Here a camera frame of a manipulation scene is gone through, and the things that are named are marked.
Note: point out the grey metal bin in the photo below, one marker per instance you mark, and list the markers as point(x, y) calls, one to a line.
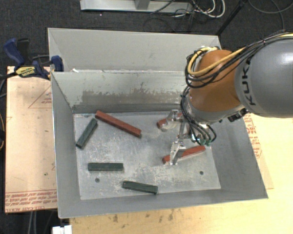
point(127, 52)

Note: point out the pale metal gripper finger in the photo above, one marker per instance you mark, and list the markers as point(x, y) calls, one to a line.
point(176, 152)
point(173, 118)

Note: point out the long red-brown flat block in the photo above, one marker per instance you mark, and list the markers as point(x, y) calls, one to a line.
point(118, 123)

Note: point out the dark green flat block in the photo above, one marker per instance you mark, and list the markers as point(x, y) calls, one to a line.
point(140, 187)
point(87, 132)
point(105, 167)

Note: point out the brown cardboard board, red print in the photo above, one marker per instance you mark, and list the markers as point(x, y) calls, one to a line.
point(29, 130)

